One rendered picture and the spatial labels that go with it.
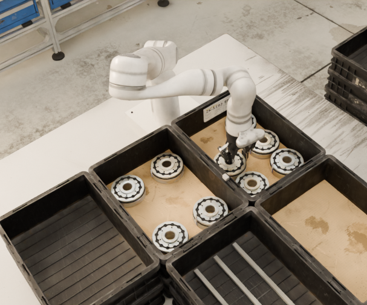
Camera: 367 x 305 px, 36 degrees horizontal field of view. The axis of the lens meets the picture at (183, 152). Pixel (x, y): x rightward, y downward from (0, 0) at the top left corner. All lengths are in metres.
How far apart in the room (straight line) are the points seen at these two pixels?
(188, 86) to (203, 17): 2.37
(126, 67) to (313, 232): 0.71
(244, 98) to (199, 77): 0.14
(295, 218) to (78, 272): 0.64
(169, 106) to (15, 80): 1.77
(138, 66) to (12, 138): 1.89
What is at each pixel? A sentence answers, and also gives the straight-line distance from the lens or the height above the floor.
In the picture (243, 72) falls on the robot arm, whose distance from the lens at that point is 1.52.
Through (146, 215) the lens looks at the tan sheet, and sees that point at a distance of 1.67.
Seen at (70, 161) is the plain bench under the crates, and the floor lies 0.70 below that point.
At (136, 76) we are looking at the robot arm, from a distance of 1.37.
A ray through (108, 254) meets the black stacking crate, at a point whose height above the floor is 0.83.
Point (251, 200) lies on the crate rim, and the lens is 1.57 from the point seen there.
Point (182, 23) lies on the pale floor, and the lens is 3.75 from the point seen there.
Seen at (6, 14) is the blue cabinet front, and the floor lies 0.43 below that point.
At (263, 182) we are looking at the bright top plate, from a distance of 1.69.
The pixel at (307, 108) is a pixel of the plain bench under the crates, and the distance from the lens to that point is 2.16.
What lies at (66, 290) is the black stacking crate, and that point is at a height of 0.83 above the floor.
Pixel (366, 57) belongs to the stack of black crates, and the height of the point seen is 0.49.
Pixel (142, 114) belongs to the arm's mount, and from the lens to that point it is 2.04.
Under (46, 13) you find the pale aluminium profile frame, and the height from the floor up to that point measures 0.33.
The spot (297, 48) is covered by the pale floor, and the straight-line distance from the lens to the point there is 3.55.
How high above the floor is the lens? 2.19
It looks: 49 degrees down
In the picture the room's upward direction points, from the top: 4 degrees counter-clockwise
